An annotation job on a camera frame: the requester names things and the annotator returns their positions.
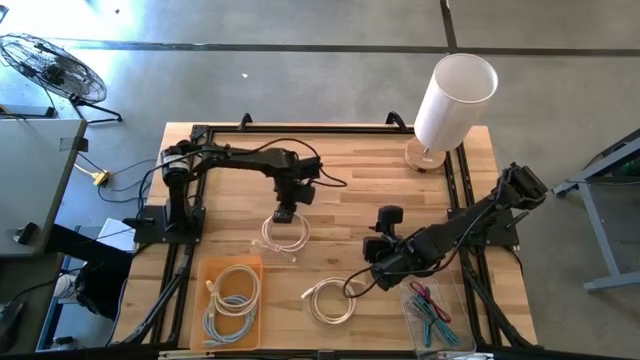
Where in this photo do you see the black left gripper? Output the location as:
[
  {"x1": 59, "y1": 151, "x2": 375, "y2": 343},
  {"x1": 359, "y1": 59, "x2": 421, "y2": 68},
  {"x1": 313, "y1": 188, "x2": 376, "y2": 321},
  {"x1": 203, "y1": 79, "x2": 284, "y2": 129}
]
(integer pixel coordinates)
[{"x1": 271, "y1": 172, "x2": 296, "y2": 225}]

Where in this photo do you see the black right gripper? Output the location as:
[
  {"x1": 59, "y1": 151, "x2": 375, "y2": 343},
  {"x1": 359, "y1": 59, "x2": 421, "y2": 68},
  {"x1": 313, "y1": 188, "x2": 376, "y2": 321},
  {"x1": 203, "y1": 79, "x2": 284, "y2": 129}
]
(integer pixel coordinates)
[{"x1": 363, "y1": 232, "x2": 436, "y2": 292}]

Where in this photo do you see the beige ethernet cable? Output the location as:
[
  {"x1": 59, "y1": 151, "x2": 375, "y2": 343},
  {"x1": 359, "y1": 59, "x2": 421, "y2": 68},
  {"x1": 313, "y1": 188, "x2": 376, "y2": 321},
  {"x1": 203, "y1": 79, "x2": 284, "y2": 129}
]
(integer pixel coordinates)
[
  {"x1": 204, "y1": 263, "x2": 262, "y2": 317},
  {"x1": 251, "y1": 212, "x2": 312, "y2": 264},
  {"x1": 300, "y1": 276, "x2": 366, "y2": 329}
]

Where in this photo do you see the grey braided USB cable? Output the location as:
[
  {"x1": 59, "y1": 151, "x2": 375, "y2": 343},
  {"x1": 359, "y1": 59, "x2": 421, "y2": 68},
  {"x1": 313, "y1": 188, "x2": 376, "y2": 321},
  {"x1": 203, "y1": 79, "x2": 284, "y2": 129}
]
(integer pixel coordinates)
[{"x1": 404, "y1": 299, "x2": 441, "y2": 331}]

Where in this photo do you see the magenta braided USB cable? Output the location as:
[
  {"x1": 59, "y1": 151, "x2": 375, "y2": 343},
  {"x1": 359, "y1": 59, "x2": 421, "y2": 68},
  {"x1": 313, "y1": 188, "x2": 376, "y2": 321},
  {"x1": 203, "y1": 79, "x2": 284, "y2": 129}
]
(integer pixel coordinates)
[{"x1": 409, "y1": 280, "x2": 453, "y2": 324}]

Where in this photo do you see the teal braided USB cable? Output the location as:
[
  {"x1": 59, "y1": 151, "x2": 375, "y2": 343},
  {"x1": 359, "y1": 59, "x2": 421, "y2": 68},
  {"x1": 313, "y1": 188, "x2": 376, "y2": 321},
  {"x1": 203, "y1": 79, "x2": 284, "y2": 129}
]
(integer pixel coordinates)
[
  {"x1": 421, "y1": 299, "x2": 435, "y2": 350},
  {"x1": 414, "y1": 294, "x2": 462, "y2": 348}
]

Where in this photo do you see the light blue ethernet cable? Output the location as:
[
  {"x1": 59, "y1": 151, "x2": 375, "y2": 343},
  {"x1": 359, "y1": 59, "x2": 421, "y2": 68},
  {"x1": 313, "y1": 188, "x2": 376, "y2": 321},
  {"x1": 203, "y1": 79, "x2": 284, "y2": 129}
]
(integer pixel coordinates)
[{"x1": 201, "y1": 293, "x2": 259, "y2": 349}]

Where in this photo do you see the clear plastic tray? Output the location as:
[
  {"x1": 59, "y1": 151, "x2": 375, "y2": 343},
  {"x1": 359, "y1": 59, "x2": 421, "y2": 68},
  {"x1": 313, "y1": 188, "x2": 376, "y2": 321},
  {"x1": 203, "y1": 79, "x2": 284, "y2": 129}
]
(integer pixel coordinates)
[{"x1": 396, "y1": 264, "x2": 478, "y2": 359}]

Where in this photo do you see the orange plastic tray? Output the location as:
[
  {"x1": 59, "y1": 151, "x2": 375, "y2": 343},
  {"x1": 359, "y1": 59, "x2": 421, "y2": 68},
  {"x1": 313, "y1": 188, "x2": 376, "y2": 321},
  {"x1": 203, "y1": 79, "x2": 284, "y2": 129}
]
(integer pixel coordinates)
[{"x1": 189, "y1": 254, "x2": 264, "y2": 352}]

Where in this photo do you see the white lamp with wooden base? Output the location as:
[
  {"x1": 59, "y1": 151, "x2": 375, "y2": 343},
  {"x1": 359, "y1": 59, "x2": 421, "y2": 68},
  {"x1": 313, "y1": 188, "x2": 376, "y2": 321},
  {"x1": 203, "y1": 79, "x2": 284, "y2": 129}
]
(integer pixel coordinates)
[{"x1": 403, "y1": 52, "x2": 500, "y2": 174}]

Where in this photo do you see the white paper sheet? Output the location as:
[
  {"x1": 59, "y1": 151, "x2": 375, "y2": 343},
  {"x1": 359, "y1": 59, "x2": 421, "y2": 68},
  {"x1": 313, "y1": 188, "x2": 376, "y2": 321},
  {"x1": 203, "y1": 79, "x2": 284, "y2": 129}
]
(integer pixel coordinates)
[{"x1": 97, "y1": 218, "x2": 137, "y2": 252}]

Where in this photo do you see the black chair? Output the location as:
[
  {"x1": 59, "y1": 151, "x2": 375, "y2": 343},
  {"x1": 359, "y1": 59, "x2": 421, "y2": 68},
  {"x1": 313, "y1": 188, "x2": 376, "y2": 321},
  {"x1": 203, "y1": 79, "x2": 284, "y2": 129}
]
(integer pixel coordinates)
[{"x1": 43, "y1": 223, "x2": 135, "y2": 321}]

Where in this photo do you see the grey metal stand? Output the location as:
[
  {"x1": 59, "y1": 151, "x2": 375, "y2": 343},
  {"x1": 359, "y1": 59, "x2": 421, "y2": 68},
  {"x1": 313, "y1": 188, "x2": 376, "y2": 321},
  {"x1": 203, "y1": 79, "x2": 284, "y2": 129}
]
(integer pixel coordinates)
[{"x1": 551, "y1": 128, "x2": 640, "y2": 294}]

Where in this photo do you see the grey desk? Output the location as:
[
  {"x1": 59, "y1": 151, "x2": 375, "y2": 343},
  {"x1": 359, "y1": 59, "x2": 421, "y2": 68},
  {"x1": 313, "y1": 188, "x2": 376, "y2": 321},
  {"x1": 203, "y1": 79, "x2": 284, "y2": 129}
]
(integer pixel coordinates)
[{"x1": 0, "y1": 117, "x2": 89, "y2": 259}]

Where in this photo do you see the small black desk device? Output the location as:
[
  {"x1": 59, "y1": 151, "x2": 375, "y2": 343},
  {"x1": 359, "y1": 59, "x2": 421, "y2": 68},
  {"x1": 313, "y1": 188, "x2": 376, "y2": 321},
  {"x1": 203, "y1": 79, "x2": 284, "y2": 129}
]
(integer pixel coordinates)
[{"x1": 13, "y1": 222, "x2": 40, "y2": 246}]

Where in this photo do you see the black floor fan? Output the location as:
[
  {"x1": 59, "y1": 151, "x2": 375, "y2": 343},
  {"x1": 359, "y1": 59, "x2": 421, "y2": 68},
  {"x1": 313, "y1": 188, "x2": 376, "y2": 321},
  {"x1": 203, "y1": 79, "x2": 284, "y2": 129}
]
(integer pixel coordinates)
[{"x1": 0, "y1": 32, "x2": 124, "y2": 125}]

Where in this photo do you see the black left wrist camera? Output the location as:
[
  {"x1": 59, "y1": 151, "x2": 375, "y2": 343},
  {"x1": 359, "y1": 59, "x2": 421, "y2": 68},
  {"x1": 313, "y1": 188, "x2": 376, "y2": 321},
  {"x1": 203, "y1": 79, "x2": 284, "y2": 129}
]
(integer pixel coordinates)
[{"x1": 289, "y1": 181, "x2": 318, "y2": 207}]

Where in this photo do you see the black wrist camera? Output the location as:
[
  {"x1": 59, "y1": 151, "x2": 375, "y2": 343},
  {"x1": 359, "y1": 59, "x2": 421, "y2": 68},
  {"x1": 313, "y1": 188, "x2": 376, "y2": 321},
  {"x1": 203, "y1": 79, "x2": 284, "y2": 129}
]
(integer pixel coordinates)
[
  {"x1": 289, "y1": 181, "x2": 318, "y2": 207},
  {"x1": 377, "y1": 204, "x2": 405, "y2": 227}
]

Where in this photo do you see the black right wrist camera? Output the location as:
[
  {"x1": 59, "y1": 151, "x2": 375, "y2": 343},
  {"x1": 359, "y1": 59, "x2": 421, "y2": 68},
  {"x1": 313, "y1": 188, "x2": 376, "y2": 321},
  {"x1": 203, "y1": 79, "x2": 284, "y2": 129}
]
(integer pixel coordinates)
[{"x1": 377, "y1": 204, "x2": 405, "y2": 227}]

